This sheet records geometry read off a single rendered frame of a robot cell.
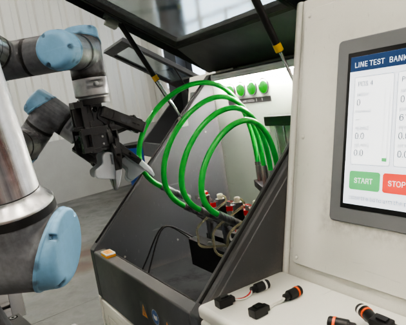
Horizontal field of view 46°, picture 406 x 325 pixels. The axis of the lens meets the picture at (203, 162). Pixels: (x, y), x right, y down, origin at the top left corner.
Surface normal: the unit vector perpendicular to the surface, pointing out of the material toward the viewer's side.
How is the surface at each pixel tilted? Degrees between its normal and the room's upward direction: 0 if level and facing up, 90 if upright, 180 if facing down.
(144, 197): 90
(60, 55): 90
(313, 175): 76
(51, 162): 90
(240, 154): 90
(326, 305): 0
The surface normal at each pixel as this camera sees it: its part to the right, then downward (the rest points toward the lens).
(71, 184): 0.61, 0.02
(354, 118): -0.86, -0.04
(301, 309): -0.15, -0.98
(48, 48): -0.13, 0.16
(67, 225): 0.99, -0.01
